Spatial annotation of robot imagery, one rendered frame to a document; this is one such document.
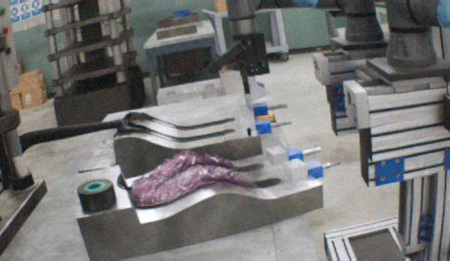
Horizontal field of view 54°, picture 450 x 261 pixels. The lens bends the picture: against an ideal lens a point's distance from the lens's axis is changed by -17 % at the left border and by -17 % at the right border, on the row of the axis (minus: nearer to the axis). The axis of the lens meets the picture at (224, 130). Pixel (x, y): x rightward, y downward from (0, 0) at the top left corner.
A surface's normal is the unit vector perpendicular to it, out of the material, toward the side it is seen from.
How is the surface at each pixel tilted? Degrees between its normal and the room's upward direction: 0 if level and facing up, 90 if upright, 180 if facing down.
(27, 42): 90
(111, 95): 90
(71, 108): 90
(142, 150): 90
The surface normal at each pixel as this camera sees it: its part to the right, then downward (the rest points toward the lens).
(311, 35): 0.06, 0.28
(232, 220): 0.28, 0.23
